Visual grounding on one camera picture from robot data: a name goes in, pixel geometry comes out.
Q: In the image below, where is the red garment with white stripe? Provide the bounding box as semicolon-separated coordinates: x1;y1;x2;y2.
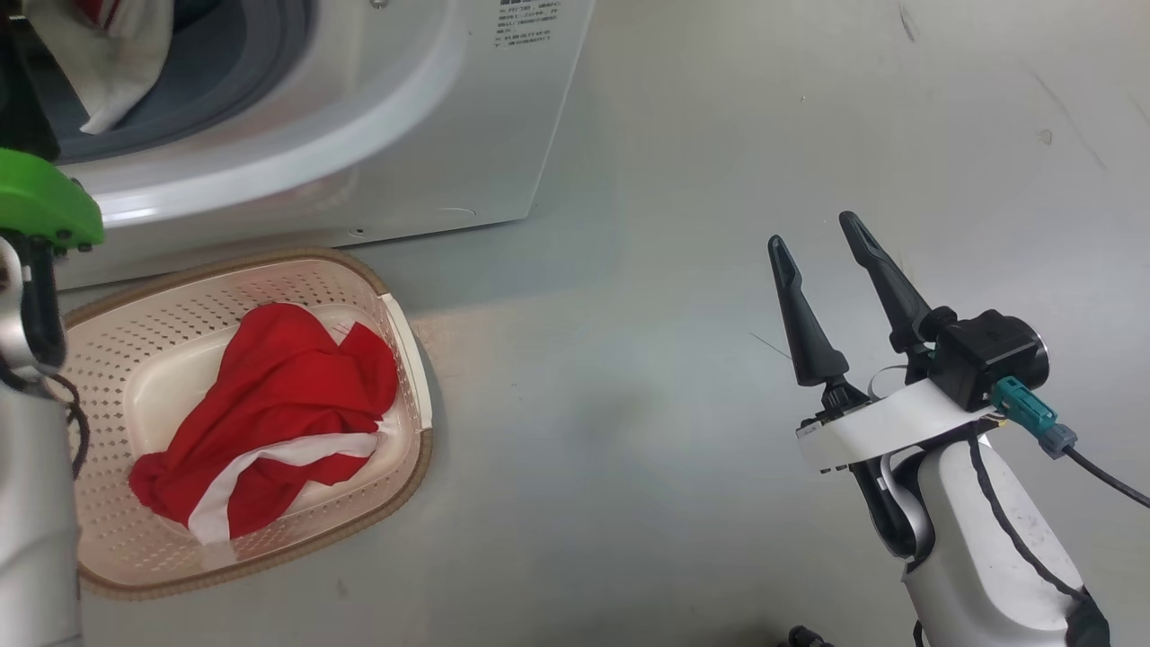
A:
128;303;401;546

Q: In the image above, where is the right camera cable teal plug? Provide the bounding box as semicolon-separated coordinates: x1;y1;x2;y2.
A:
991;377;1150;510

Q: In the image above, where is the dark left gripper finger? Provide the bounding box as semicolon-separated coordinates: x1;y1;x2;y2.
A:
0;25;60;161

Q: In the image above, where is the white front-load washing machine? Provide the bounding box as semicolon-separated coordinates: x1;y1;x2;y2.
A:
0;0;596;290

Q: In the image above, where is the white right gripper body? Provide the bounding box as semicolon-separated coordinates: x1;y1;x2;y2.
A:
795;377;998;474

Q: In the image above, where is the cream perforated laundry basket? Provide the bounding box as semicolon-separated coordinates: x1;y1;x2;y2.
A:
56;248;434;601

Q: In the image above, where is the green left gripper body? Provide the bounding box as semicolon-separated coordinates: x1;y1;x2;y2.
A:
0;148;105;253

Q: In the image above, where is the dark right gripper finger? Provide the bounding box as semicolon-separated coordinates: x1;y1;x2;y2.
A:
839;212;958;356
768;235;850;387

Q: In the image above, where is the white red printed garment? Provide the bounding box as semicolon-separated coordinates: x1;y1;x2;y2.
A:
22;0;173;136

